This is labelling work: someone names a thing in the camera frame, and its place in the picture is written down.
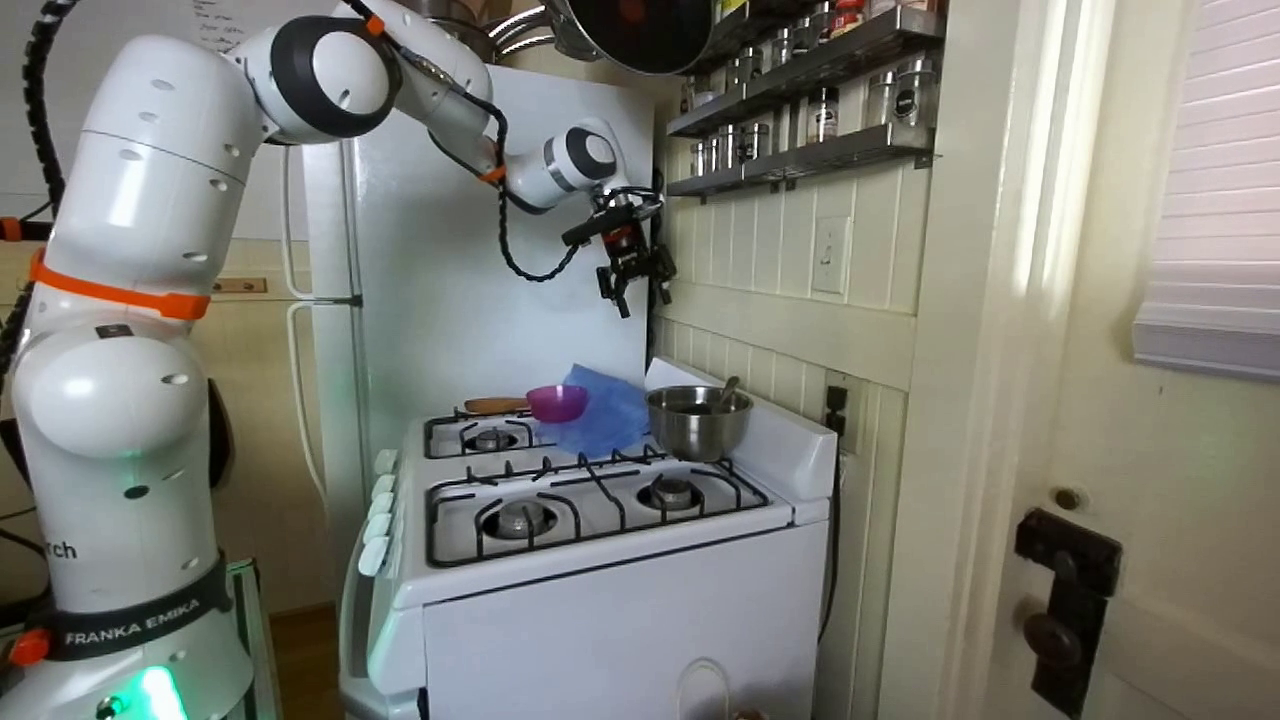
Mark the black door lock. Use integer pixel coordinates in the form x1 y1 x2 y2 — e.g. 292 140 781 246
1009 503 1125 720

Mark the blue plastic cloth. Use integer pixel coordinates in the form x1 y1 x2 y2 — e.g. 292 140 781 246
535 361 657 461

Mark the black round object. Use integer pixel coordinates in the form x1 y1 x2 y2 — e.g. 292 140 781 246
200 376 239 492

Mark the cream panel door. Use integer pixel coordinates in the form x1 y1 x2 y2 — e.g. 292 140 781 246
977 0 1280 720

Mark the white gas stove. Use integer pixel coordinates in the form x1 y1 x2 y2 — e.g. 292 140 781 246
334 353 845 720

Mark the short black burner grate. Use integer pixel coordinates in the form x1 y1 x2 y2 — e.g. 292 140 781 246
420 410 565 465

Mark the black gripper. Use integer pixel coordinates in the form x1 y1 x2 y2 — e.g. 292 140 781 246
590 211 679 325

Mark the steel cooking pot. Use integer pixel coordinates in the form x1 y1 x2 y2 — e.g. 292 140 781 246
645 382 754 465

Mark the metal wall spice rack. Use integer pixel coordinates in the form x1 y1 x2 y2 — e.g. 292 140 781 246
658 0 948 206

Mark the long black burner grate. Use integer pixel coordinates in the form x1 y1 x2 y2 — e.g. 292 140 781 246
420 451 774 574

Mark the white window blind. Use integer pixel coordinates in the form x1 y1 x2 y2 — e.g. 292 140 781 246
1129 0 1280 383

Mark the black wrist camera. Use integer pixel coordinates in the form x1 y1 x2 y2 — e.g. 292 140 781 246
557 183 667 252

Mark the white wall switch plate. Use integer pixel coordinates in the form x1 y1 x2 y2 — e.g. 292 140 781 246
808 207 853 301

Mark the wooden utensil handle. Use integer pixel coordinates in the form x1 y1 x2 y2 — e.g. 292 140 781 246
458 391 535 425

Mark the white refrigerator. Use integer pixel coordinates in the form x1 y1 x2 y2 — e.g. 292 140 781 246
282 30 658 611

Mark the black wall plug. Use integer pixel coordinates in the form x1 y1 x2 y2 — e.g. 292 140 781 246
820 382 854 442

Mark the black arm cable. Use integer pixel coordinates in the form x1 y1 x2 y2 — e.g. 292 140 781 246
16 0 590 290

